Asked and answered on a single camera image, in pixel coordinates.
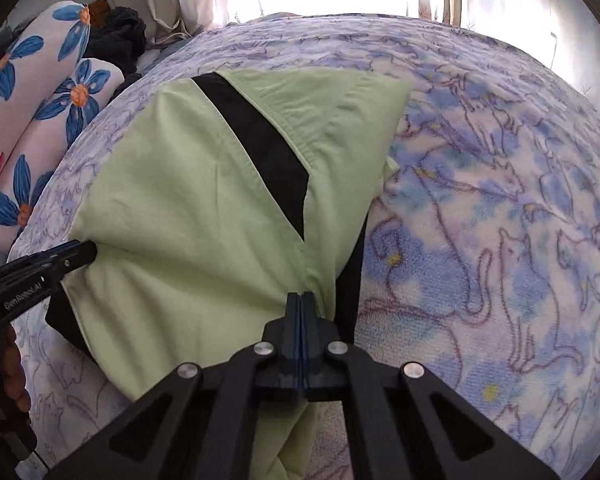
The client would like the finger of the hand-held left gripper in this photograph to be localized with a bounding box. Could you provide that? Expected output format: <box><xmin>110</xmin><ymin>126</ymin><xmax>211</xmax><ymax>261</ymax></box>
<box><xmin>44</xmin><ymin>254</ymin><xmax>98</xmax><ymax>287</ymax></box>
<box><xmin>0</xmin><ymin>240</ymin><xmax>98</xmax><ymax>277</ymax></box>

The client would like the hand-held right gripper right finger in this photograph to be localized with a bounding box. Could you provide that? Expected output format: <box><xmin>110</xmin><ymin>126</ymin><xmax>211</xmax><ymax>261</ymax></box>
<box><xmin>300</xmin><ymin>291</ymin><xmax>561</xmax><ymax>480</ymax></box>

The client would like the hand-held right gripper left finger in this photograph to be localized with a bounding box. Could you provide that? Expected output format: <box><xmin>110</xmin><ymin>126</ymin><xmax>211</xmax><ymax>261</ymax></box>
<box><xmin>42</xmin><ymin>291</ymin><xmax>302</xmax><ymax>480</ymax></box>

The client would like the green and black hooded jacket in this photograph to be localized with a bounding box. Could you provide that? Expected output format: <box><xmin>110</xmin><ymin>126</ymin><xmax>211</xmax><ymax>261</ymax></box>
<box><xmin>45</xmin><ymin>69</ymin><xmax>413</xmax><ymax>480</ymax></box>

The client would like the dark clothes pile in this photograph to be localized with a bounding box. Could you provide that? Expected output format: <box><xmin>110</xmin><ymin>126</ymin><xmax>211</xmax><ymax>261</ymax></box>
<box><xmin>85</xmin><ymin>5</ymin><xmax>148</xmax><ymax>78</ymax></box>

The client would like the person's left hand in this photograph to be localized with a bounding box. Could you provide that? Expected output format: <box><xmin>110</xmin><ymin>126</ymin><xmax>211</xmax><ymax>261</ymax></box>
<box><xmin>0</xmin><ymin>327</ymin><xmax>32</xmax><ymax>416</ymax></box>

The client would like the blue flower print quilt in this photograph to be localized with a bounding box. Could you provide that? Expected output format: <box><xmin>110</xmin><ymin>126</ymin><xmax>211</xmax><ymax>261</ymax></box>
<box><xmin>0</xmin><ymin>0</ymin><xmax>126</xmax><ymax>251</ymax></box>

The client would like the purple cat print blanket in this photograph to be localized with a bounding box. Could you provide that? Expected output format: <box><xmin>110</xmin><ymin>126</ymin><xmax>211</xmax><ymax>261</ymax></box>
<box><xmin>7</xmin><ymin>12</ymin><xmax>600</xmax><ymax>480</ymax></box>

